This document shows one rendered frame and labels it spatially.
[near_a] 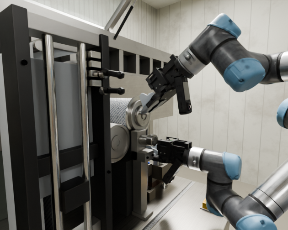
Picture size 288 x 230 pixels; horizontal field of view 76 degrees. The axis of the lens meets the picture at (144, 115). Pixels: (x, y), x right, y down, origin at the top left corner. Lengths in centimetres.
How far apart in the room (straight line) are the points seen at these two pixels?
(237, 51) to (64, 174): 44
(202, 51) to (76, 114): 34
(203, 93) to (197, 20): 120
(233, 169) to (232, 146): 258
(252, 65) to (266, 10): 276
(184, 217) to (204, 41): 57
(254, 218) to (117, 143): 40
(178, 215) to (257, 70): 54
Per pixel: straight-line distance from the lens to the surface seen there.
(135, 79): 117
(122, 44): 112
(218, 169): 61
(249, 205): 56
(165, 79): 56
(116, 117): 66
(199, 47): 52
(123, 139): 62
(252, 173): 323
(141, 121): 65
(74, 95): 36
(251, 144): 311
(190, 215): 76
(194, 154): 63
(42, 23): 32
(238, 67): 45
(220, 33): 51
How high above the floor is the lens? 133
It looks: 7 degrees down
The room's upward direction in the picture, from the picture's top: straight up
